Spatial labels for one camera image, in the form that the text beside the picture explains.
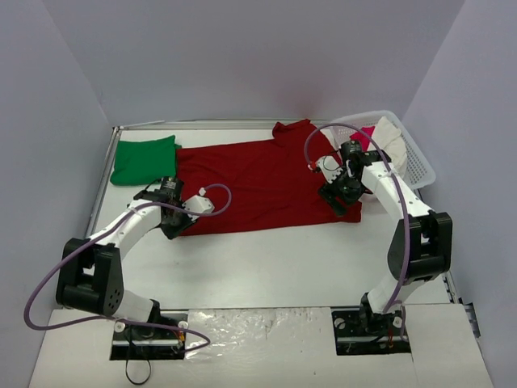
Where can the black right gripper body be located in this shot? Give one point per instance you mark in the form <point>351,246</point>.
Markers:
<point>333,198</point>

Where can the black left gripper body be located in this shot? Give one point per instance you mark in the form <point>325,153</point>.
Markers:
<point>174,228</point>

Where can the dark red t shirt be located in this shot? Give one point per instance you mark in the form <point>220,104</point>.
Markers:
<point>261,184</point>

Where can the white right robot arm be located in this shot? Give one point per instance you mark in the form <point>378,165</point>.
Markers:
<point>421,247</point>

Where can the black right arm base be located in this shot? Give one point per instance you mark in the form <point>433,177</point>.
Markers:
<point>386,336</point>

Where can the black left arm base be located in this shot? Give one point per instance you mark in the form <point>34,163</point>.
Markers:
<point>131,342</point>

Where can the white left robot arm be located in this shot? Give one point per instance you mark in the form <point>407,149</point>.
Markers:
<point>92,281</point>

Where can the pink t shirt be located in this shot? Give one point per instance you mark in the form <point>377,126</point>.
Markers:
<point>364,137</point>

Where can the cream white t shirt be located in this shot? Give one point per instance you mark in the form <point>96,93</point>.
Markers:
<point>389,138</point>

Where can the folded green t shirt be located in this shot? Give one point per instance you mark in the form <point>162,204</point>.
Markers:
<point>142,162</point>

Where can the white plastic laundry basket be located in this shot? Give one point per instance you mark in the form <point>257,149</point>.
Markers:
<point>419,172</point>

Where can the white foam front board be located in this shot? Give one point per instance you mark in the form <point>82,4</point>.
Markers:
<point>271,348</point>

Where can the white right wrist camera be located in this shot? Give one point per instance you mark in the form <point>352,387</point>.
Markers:
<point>329,167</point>

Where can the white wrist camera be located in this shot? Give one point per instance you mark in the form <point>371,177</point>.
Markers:
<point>329,167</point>
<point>197,206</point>

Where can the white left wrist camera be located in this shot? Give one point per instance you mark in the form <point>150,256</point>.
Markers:
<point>197,206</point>

